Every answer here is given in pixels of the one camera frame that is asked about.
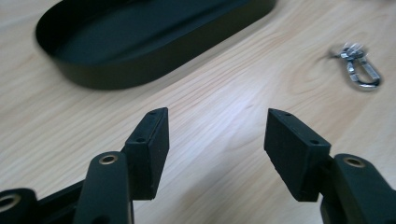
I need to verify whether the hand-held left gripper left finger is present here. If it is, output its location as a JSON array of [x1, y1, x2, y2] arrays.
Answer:
[[120, 106, 171, 201]]

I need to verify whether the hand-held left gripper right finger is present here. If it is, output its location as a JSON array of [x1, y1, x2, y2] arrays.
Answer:
[[263, 107, 332, 203]]

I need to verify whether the black key rack with tray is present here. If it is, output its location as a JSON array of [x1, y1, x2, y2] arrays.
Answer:
[[35, 0, 277, 91]]

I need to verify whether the silver carabiner key clip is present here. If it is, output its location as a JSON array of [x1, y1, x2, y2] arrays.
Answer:
[[329, 41, 383, 92]]

